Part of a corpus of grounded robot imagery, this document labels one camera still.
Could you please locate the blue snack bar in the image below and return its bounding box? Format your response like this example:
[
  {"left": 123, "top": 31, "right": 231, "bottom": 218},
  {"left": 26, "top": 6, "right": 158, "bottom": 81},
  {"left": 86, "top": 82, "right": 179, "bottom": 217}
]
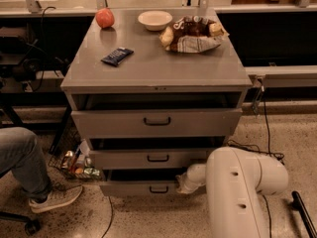
[{"left": 102, "top": 48, "right": 133, "bottom": 66}]

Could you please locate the wire basket with cans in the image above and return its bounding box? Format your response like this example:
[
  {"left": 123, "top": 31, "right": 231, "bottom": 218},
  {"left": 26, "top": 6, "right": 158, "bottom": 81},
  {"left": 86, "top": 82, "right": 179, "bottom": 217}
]
[{"left": 49, "top": 129, "right": 101, "bottom": 181}]

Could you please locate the grey bottom drawer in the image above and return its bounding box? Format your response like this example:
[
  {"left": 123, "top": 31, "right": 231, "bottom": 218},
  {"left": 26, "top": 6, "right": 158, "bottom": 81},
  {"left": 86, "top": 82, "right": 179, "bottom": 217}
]
[{"left": 99, "top": 168, "right": 186, "bottom": 197}]

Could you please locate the grey metal drawer cabinet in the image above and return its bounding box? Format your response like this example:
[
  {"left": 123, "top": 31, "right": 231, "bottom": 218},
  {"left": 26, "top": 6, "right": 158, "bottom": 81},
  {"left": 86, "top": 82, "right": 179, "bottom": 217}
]
[{"left": 60, "top": 7, "right": 254, "bottom": 196}]

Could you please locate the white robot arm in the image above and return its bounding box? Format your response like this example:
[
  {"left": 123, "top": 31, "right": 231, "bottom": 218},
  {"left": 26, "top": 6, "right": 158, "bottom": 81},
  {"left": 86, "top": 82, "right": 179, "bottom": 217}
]
[{"left": 176, "top": 147, "right": 288, "bottom": 238}]

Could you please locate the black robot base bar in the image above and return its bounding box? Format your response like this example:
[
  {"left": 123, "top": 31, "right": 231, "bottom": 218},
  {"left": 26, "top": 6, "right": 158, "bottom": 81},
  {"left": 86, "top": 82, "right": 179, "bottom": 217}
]
[{"left": 291, "top": 190, "right": 317, "bottom": 238}]

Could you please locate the grey sneaker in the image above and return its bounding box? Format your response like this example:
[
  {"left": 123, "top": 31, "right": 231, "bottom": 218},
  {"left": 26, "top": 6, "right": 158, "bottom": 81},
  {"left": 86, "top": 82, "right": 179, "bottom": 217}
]
[{"left": 29, "top": 185, "right": 83, "bottom": 213}]

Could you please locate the black office chair base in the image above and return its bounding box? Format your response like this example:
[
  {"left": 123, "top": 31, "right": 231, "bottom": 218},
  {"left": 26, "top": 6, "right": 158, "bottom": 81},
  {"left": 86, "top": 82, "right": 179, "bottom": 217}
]
[{"left": 0, "top": 211, "right": 41, "bottom": 236}]

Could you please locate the white bowl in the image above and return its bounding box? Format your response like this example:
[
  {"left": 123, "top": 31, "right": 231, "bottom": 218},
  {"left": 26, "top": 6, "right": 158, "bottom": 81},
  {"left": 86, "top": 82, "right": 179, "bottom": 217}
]
[{"left": 138, "top": 11, "right": 172, "bottom": 31}]

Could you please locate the red apple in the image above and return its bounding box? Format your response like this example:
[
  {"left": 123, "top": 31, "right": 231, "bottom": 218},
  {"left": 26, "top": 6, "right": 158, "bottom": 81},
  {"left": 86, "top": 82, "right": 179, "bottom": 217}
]
[{"left": 95, "top": 8, "right": 115, "bottom": 29}]

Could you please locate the black floor cable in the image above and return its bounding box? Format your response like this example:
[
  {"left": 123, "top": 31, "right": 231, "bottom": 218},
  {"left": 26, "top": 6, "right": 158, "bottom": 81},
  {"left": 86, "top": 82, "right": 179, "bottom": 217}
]
[{"left": 227, "top": 82, "right": 285, "bottom": 238}]

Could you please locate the person leg in jeans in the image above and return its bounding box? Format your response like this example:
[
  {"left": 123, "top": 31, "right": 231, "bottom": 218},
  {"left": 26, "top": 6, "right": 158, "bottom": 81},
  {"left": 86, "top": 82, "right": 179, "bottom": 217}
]
[{"left": 0, "top": 127, "right": 52, "bottom": 201}]

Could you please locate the grey top drawer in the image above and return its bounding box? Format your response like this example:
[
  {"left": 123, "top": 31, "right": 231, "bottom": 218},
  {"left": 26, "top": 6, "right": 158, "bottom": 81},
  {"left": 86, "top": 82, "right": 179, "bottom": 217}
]
[{"left": 71, "top": 109, "right": 242, "bottom": 139}]

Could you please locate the grey middle drawer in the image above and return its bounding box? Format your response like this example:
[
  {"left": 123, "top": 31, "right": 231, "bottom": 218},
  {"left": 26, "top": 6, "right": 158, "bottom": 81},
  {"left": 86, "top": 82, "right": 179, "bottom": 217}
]
[{"left": 89, "top": 148, "right": 214, "bottom": 170}]

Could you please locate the black cable under cabinet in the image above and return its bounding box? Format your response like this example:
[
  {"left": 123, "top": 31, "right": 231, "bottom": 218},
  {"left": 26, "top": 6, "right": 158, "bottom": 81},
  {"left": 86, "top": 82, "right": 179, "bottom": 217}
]
[{"left": 100, "top": 195, "right": 115, "bottom": 238}]

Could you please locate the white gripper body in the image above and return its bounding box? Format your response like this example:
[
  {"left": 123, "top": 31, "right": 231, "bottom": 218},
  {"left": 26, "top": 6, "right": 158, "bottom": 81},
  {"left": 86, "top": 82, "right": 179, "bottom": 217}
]
[{"left": 176, "top": 173, "right": 198, "bottom": 194}]

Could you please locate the grey drawer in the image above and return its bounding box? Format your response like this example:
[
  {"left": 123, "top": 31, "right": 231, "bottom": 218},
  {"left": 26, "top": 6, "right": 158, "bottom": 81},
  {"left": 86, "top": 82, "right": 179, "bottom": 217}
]
[
  {"left": 99, "top": 168, "right": 186, "bottom": 197},
  {"left": 89, "top": 148, "right": 214, "bottom": 170},
  {"left": 71, "top": 109, "right": 242, "bottom": 139}
]

